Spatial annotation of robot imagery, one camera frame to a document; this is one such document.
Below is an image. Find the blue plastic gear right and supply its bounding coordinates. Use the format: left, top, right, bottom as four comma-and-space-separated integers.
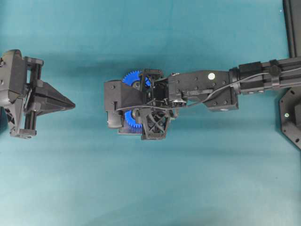
125, 110, 142, 128

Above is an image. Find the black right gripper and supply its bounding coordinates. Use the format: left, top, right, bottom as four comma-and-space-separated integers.
137, 69, 177, 140

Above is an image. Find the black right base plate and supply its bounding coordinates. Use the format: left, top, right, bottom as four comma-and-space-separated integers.
279, 87, 301, 150

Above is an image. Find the black camera cable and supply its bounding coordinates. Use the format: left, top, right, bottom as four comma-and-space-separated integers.
115, 72, 301, 113

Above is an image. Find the blue plastic gear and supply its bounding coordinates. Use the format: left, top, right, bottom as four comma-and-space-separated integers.
122, 71, 142, 90
125, 110, 142, 128

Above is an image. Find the blue plastic gear left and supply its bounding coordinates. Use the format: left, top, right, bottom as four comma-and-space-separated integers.
122, 71, 142, 90

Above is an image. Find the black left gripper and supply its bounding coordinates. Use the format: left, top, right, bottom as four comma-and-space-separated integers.
0, 49, 75, 138

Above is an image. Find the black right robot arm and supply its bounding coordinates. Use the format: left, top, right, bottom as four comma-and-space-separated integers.
138, 57, 301, 140

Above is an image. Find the black right frame rail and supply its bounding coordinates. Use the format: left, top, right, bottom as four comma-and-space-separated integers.
283, 0, 301, 57

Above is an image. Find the grey metal fixture block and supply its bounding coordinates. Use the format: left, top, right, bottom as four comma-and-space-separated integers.
118, 125, 143, 135

